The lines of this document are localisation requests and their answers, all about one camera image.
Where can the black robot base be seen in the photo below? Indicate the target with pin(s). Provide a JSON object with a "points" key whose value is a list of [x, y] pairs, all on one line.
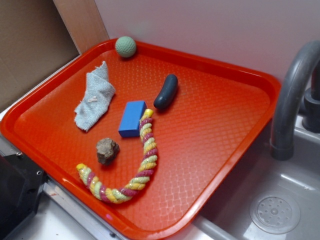
{"points": [[21, 186]]}

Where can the light blue cloth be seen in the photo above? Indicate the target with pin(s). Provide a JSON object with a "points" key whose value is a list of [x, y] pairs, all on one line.
{"points": [[97, 98]]}

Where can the dark grey curved cylinder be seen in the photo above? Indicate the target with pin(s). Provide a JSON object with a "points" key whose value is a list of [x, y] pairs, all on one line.
{"points": [[167, 92]]}

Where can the red plastic tray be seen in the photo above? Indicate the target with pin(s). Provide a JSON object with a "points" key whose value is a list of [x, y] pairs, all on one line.
{"points": [[217, 113]]}

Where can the blue rectangular block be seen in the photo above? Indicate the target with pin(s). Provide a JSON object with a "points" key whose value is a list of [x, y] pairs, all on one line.
{"points": [[129, 124]]}

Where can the brown rock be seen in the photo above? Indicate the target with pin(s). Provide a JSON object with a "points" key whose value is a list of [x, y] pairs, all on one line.
{"points": [[106, 151]]}

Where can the green dimpled ball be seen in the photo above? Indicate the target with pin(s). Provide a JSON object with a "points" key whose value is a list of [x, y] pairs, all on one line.
{"points": [[125, 46]]}

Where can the grey faucet spout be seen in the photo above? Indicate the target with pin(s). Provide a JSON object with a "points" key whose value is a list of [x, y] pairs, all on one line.
{"points": [[297, 80]]}

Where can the light wooden board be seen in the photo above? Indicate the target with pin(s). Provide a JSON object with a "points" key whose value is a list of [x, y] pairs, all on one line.
{"points": [[83, 22]]}

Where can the grey sink basin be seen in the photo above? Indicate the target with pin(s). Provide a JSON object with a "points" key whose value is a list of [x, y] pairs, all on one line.
{"points": [[226, 214]]}

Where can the sink drain strainer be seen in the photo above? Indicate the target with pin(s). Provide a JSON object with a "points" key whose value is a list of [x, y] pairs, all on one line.
{"points": [[274, 212]]}

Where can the brown cardboard panel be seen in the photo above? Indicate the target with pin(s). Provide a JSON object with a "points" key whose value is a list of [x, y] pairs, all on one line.
{"points": [[34, 43]]}

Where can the dark grey faucet handle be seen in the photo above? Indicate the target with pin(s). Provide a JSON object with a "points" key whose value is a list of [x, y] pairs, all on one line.
{"points": [[311, 121]]}

